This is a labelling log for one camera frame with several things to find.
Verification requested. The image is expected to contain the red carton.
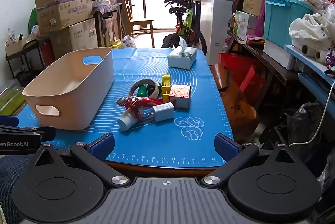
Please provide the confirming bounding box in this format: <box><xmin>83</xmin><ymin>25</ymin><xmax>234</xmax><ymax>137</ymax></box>
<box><xmin>40</xmin><ymin>41</ymin><xmax>56</xmax><ymax>68</ymax></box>

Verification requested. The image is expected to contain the light blue shelf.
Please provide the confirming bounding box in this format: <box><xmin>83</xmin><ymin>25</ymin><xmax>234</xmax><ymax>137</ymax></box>
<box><xmin>284</xmin><ymin>44</ymin><xmax>335</xmax><ymax>86</ymax></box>

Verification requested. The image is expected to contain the white flat box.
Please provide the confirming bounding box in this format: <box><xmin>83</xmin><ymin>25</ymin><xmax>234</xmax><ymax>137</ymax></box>
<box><xmin>263</xmin><ymin>40</ymin><xmax>298</xmax><ymax>70</ymax></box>

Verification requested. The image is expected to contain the white tube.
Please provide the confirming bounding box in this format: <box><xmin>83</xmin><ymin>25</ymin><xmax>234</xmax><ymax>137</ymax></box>
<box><xmin>117</xmin><ymin>109</ymin><xmax>147</xmax><ymax>131</ymax></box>

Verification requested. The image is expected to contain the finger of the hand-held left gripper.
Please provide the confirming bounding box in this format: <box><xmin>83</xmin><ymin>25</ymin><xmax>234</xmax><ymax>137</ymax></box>
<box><xmin>0</xmin><ymin>116</ymin><xmax>19</xmax><ymax>127</ymax></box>
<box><xmin>0</xmin><ymin>124</ymin><xmax>56</xmax><ymax>142</ymax></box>

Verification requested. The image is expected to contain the blue silicone mat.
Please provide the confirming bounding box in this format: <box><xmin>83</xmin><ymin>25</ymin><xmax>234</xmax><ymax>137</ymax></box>
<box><xmin>16</xmin><ymin>48</ymin><xmax>234</xmax><ymax>168</ymax></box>

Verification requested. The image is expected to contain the cluttered small table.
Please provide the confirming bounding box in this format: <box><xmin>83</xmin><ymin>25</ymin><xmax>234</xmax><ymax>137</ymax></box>
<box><xmin>92</xmin><ymin>2</ymin><xmax>122</xmax><ymax>48</ymax></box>

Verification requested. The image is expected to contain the black metal rack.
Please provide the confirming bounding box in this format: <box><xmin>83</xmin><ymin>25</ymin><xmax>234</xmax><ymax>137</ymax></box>
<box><xmin>5</xmin><ymin>39</ymin><xmax>45</xmax><ymax>84</ymax></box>

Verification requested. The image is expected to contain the red patterned small box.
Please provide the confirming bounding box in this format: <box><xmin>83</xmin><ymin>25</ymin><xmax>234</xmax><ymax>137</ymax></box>
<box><xmin>169</xmin><ymin>85</ymin><xmax>191</xmax><ymax>109</ymax></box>

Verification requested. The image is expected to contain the white cable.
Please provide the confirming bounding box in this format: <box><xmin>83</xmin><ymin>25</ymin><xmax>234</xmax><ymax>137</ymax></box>
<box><xmin>288</xmin><ymin>82</ymin><xmax>335</xmax><ymax>147</ymax></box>

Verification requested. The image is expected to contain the white tissue box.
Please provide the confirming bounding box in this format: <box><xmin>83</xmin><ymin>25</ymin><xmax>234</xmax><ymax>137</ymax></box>
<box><xmin>167</xmin><ymin>38</ymin><xmax>197</xmax><ymax>70</ymax></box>

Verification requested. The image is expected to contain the white cloth bag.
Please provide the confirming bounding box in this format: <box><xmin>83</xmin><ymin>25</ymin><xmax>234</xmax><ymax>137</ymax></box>
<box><xmin>289</xmin><ymin>13</ymin><xmax>335</xmax><ymax>52</ymax></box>

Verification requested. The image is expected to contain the white band ring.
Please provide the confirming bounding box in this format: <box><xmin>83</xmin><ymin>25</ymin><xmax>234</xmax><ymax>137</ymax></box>
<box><xmin>130</xmin><ymin>78</ymin><xmax>163</xmax><ymax>99</ymax></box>

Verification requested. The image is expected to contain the white charger adapter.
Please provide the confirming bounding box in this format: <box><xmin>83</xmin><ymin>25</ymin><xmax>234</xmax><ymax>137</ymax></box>
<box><xmin>152</xmin><ymin>103</ymin><xmax>175</xmax><ymax>123</ymax></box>

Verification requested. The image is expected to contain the yellow plastic toy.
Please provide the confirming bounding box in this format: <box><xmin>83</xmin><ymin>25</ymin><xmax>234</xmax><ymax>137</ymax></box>
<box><xmin>161</xmin><ymin>73</ymin><xmax>172</xmax><ymax>103</ymax></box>

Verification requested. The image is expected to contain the teal storage bin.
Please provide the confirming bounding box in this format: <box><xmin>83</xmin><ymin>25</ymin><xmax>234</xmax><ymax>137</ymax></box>
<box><xmin>262</xmin><ymin>0</ymin><xmax>315</xmax><ymax>49</ymax></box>

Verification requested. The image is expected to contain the white paper roll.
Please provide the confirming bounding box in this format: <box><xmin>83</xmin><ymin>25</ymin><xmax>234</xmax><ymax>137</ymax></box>
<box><xmin>315</xmin><ymin>49</ymin><xmax>331</xmax><ymax>62</ymax></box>
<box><xmin>301</xmin><ymin>44</ymin><xmax>316</xmax><ymax>56</ymax></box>

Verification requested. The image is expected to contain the open printed cardboard box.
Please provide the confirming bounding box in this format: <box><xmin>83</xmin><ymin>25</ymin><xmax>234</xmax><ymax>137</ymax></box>
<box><xmin>35</xmin><ymin>0</ymin><xmax>93</xmax><ymax>31</ymax></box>

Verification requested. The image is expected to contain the white plastic bag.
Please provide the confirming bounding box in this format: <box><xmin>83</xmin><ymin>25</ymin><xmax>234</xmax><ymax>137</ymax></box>
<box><xmin>121</xmin><ymin>35</ymin><xmax>137</xmax><ymax>49</ymax></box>

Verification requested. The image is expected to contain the dark wooden side table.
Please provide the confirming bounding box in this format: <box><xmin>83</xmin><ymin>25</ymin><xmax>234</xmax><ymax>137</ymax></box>
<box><xmin>225</xmin><ymin>30</ymin><xmax>299</xmax><ymax>99</ymax></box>

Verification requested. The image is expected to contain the green bag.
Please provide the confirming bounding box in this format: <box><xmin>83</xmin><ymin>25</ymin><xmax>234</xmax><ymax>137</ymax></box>
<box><xmin>27</xmin><ymin>7</ymin><xmax>39</xmax><ymax>28</ymax></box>

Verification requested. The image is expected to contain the red action figure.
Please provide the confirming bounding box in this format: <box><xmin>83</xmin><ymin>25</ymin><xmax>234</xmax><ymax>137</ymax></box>
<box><xmin>116</xmin><ymin>96</ymin><xmax>164</xmax><ymax>123</ymax></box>

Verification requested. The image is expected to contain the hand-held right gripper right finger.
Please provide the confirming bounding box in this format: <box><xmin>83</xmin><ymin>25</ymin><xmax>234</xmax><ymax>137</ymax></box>
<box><xmin>200</xmin><ymin>133</ymin><xmax>301</xmax><ymax>186</ymax></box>

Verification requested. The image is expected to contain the green and black bicycle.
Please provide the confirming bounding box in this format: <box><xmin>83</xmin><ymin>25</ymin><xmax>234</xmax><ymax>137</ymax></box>
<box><xmin>158</xmin><ymin>0</ymin><xmax>208</xmax><ymax>57</ymax></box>

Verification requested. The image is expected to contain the beige plastic basket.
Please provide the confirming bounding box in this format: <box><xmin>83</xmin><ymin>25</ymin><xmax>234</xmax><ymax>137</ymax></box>
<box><xmin>22</xmin><ymin>47</ymin><xmax>114</xmax><ymax>131</ymax></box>

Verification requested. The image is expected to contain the green and white carton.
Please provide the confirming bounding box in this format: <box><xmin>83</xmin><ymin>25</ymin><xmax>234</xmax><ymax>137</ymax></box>
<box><xmin>233</xmin><ymin>10</ymin><xmax>259</xmax><ymax>41</ymax></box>

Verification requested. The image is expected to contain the black plastic bag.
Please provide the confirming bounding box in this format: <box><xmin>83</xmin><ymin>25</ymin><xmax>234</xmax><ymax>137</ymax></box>
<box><xmin>285</xmin><ymin>103</ymin><xmax>320</xmax><ymax>146</ymax></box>

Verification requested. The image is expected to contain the small cardboard box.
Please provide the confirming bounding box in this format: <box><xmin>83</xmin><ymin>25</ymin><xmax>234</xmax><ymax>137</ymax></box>
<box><xmin>5</xmin><ymin>35</ymin><xmax>37</xmax><ymax>57</ymax></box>

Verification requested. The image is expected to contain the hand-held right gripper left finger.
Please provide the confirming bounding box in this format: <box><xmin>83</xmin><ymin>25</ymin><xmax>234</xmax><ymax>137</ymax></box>
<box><xmin>33</xmin><ymin>133</ymin><xmax>131</xmax><ymax>186</ymax></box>

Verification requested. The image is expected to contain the red paper bag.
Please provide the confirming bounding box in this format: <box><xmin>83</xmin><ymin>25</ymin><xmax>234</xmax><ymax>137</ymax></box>
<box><xmin>217</xmin><ymin>52</ymin><xmax>265</xmax><ymax>107</ymax></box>

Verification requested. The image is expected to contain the large plain cardboard box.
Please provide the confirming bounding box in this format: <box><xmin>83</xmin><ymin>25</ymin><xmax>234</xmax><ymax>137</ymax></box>
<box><xmin>50</xmin><ymin>18</ymin><xmax>99</xmax><ymax>60</ymax></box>

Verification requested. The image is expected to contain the green container with clear lid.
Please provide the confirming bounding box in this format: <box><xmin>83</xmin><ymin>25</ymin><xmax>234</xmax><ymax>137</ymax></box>
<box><xmin>0</xmin><ymin>80</ymin><xmax>27</xmax><ymax>116</ymax></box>

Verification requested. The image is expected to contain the brown paper bag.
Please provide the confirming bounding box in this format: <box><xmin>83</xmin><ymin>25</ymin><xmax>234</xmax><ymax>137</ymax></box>
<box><xmin>210</xmin><ymin>64</ymin><xmax>260</xmax><ymax>136</ymax></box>

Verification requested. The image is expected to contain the wooden chair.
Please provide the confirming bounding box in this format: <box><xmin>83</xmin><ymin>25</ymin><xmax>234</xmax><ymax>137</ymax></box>
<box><xmin>121</xmin><ymin>0</ymin><xmax>155</xmax><ymax>48</ymax></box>

